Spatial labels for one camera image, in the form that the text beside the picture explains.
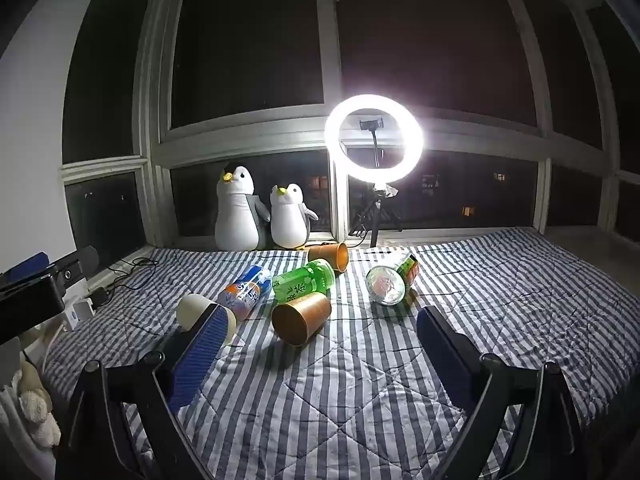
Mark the ring light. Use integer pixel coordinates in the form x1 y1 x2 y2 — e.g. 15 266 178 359
324 91 425 187

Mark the striped blanket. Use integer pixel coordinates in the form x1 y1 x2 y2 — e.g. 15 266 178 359
42 227 640 480

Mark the black tripod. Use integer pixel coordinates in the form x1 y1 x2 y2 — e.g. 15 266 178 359
350 185 403 249

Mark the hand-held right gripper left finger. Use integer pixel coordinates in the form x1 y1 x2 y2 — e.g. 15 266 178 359
55 304 231 480

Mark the small penguin plush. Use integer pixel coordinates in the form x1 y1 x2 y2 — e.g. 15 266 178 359
270 183 319 251

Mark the brown paper cup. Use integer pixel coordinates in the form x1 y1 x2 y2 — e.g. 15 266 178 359
271 291 332 347
307 242 349 275

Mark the white window frame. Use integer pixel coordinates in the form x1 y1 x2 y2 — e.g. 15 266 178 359
61 0 640 241

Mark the beige plush toy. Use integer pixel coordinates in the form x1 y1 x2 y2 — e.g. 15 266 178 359
17 360 62 448

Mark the green plastic bottle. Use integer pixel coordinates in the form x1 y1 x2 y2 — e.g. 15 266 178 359
271 261 336 304

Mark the blue and orange bottle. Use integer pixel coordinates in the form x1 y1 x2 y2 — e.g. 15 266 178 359
218 265 273 322

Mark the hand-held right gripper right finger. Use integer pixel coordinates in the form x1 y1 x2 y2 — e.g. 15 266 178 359
416 305 586 480

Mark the white box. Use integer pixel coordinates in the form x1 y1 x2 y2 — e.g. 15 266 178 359
64 295 96 332

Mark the black cable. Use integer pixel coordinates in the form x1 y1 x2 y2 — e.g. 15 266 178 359
90 257 161 307

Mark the large penguin plush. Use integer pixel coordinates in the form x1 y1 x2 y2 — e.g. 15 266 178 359
215 160 271 251

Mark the clear bottle with green label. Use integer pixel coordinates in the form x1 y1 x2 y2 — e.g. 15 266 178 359
366 252 420 307

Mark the white cup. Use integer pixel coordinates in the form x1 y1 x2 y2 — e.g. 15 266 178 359
177 294 237 346

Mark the black phone holder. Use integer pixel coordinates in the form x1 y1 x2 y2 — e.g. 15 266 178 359
359 117 385 171

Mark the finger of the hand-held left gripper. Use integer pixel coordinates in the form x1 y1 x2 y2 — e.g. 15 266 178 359
0 275 67 345
0 246 100 287

